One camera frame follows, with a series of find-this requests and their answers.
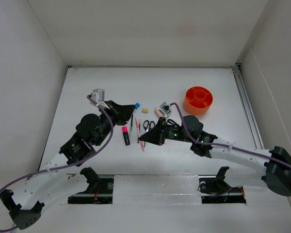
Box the green ended ink pen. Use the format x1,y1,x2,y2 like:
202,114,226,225
129,114,133,137

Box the pink capped black highlighter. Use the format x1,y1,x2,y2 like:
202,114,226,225
122,126,130,146

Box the blue capped black highlighter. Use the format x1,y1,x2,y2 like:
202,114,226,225
135,103,140,110

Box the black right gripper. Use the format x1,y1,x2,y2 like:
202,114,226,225
139,116,194,146

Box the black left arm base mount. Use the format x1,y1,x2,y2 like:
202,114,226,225
67,167,114,204

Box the yellow eraser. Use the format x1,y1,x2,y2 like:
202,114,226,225
142,108,149,114

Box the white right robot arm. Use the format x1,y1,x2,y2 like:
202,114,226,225
139,116,291,197

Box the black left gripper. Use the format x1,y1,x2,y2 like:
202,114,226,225
94,100,135,147

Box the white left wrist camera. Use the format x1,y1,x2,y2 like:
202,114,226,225
89,88,108,108

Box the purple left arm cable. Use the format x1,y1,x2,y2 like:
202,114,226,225
0,94,115,233

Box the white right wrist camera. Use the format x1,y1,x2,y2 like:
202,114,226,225
158,102,172,119

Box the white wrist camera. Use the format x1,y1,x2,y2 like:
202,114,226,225
89,88,108,108
158,102,172,119

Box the orange round desk organizer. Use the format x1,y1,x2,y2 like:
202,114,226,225
183,86,213,116

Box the black handled scissors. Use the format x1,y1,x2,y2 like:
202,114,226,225
143,120,155,132

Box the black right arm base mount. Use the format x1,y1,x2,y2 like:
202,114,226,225
197,166,246,204

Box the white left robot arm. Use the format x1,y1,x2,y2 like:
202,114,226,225
0,100,135,230

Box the red gel pen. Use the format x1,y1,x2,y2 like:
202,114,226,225
135,118,145,152

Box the black gel pen clear cap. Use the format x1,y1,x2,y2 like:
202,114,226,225
137,120,141,144

